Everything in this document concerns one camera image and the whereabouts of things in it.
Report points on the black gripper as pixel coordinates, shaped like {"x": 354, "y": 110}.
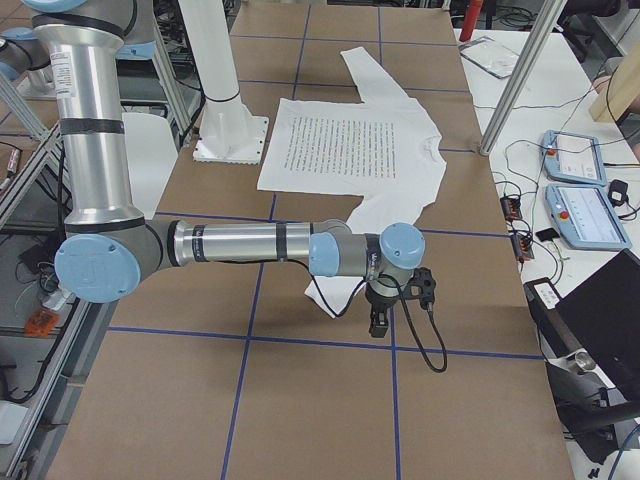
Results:
{"x": 379, "y": 304}

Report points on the white long-sleeve printed shirt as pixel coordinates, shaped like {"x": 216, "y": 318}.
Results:
{"x": 384, "y": 149}

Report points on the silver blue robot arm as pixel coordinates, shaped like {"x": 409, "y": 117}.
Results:
{"x": 110, "y": 248}

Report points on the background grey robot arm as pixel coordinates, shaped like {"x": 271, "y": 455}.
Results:
{"x": 23, "y": 52}

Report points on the black laptop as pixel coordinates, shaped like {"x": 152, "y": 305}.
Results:
{"x": 603, "y": 314}

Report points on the lower blue teach pendant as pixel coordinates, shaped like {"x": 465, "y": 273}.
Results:
{"x": 584, "y": 217}

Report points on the blue teach pendant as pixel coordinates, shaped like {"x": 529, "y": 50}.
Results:
{"x": 584, "y": 217}
{"x": 573, "y": 158}

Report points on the upper blue teach pendant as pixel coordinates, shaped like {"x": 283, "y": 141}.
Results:
{"x": 573, "y": 158}

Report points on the white plastic chair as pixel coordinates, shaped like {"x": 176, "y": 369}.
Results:
{"x": 149, "y": 142}

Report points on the red fire extinguisher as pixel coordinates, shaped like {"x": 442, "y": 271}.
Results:
{"x": 470, "y": 19}

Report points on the orange device on floor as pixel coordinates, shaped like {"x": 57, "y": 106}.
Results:
{"x": 41, "y": 323}

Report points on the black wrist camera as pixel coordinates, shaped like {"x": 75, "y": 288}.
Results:
{"x": 421, "y": 287}

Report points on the white central column pedestal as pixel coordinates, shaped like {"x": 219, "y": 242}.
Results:
{"x": 228, "y": 131}

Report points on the aluminium frame post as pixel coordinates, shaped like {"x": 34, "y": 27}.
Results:
{"x": 536, "y": 40}

